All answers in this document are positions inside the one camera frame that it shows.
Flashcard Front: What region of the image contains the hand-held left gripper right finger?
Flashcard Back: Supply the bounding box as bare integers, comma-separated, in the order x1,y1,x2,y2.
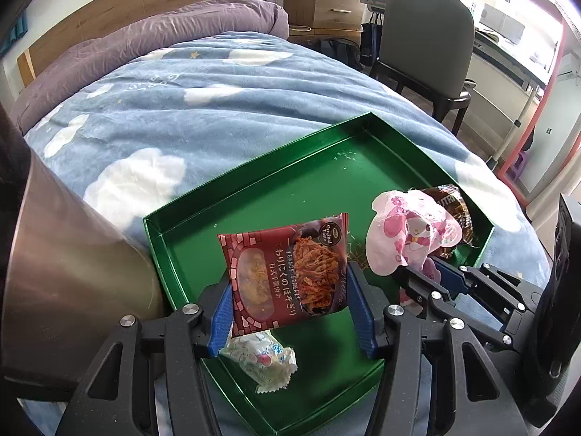
347,263,529,436

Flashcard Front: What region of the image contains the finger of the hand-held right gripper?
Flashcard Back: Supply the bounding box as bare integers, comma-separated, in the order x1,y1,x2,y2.
393,266,520,352
429,257,543,328

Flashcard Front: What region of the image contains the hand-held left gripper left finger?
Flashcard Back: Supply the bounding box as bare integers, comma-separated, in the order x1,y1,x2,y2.
54,282,234,436

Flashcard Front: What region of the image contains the white pastel candy packet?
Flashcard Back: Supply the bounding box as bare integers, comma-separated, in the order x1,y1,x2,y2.
219,329,298,395

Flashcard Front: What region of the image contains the pink cartoon character packet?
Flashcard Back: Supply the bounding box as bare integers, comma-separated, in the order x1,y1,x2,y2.
365,189,464,305

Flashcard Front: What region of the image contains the red brick print snack packet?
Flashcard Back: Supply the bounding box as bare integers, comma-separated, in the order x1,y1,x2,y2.
217,213,350,339

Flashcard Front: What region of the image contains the brown crinkled snack packet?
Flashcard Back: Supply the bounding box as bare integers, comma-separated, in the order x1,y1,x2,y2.
420,184,477,248

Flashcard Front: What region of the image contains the green tray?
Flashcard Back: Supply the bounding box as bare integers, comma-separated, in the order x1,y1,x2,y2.
143,112,495,434

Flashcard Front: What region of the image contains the white desk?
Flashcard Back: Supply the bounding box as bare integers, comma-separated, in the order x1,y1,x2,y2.
354,0,559,160

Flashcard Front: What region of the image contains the grey office chair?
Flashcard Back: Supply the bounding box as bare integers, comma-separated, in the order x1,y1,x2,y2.
369,0,476,134

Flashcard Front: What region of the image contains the black bag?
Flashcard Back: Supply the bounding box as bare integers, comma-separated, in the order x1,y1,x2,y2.
361,13,386,71

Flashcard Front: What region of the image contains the grey desk device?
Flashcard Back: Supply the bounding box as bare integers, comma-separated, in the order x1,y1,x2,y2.
481,4,527,44

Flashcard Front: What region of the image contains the purple pillow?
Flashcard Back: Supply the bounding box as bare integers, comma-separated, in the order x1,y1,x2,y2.
9,0,290,134

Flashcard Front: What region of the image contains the wooden drawer cabinet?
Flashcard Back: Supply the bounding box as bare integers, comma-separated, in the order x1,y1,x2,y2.
284,0,368,39

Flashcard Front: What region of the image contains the wooden headboard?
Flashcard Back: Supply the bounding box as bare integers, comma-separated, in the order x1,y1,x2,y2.
16,0,228,87

